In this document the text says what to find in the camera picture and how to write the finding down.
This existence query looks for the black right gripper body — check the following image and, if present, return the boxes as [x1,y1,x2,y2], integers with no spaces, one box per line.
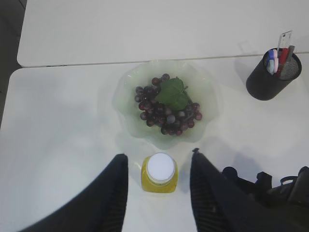
[222,166,309,208]

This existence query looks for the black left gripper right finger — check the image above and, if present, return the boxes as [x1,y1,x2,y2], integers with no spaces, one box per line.
[190,148,309,232]

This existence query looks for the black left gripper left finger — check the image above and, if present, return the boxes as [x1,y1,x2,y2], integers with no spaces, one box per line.
[24,154,128,232]

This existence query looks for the green tea plastic bottle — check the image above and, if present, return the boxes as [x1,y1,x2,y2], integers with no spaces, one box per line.
[141,152,178,194]

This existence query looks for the purple artificial grape bunch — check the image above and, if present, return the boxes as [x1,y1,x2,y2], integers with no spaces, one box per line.
[134,73,203,136]

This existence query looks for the silver glitter marker pen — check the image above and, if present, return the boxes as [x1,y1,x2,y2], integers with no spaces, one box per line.
[280,45,295,80]

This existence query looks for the blue scissors with cover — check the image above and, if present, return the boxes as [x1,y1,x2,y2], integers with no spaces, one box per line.
[266,49,275,74]

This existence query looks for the red marker pen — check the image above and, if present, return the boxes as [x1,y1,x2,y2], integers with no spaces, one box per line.
[277,48,289,73]

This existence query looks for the pink purple small scissors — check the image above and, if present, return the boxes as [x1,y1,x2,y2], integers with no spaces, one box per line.
[267,49,279,74]

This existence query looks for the clear plastic ruler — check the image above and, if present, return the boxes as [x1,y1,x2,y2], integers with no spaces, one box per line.
[277,30,293,51]

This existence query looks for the black mesh pen holder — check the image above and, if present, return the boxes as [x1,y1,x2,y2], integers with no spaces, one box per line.
[246,53,302,101]

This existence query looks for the green wavy glass plate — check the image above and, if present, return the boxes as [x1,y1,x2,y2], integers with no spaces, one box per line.
[112,60,219,150]

